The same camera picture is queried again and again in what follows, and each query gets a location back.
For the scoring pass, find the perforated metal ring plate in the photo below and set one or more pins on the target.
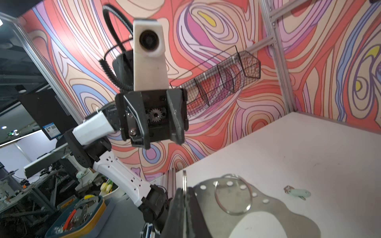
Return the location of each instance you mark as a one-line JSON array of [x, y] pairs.
[[268, 217]]

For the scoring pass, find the key with green cap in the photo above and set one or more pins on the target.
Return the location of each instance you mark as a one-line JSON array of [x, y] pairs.
[[300, 193]]

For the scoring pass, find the silver split keyring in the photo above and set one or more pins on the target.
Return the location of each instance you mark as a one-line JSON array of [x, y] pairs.
[[233, 194]]

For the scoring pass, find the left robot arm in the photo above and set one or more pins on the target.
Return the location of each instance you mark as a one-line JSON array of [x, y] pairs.
[[88, 141]]

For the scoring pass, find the black wire basket left wall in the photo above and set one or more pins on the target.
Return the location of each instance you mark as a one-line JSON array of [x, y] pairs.
[[225, 74]]

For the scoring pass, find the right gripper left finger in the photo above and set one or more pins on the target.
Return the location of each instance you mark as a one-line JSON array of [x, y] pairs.
[[174, 225]]

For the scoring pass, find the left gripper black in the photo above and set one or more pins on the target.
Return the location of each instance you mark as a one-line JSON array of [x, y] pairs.
[[153, 116]]

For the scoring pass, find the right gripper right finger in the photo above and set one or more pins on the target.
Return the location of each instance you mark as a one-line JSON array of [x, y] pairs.
[[196, 226]]

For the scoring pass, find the yellow blue tool tray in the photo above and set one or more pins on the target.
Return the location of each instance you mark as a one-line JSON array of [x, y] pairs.
[[85, 219]]

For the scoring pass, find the computer monitor in background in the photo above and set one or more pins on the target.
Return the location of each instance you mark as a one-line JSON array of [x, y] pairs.
[[48, 112]]

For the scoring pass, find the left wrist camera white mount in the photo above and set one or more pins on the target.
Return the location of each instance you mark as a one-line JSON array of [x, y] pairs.
[[150, 69]]

